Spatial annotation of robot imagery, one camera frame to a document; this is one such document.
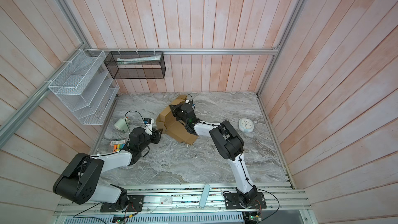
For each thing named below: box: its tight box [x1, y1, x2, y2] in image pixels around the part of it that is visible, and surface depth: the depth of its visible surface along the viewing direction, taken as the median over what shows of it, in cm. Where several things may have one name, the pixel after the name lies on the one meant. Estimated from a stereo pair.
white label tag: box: [159, 196, 173, 206], surface depth 75 cm
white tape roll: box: [114, 117, 130, 133], surface depth 97 cm
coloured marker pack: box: [110, 138, 126, 153], surface depth 95 cm
